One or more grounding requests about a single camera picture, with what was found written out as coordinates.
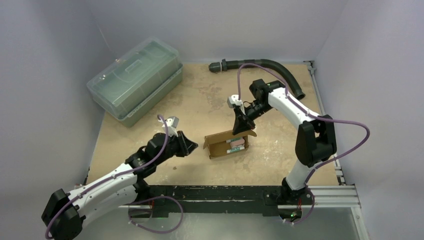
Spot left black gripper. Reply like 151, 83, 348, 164
155, 130, 198, 165

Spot pink white small tool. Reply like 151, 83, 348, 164
230, 137, 245, 148

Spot small green white vial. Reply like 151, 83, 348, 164
226, 146, 245, 154

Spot brown cardboard box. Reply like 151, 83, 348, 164
202, 130, 257, 159

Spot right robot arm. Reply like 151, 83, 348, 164
227, 79, 337, 204

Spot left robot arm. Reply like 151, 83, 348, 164
41, 131, 198, 240

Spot clear plastic storage box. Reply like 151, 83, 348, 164
86, 37, 183, 128

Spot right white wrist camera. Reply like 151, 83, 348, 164
227, 94, 245, 114

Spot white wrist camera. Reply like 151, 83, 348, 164
161, 116, 179, 130
227, 94, 245, 114

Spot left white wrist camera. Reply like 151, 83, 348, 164
161, 116, 179, 130

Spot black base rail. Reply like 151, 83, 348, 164
128, 185, 314, 220

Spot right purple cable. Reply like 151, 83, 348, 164
236, 62, 371, 227

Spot purple cable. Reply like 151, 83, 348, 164
44, 114, 185, 240
236, 62, 371, 227

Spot black corrugated hose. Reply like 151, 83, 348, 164
208, 58, 306, 101

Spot aluminium frame profile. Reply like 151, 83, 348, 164
59, 184, 370, 240

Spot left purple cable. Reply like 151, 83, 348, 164
44, 114, 185, 240

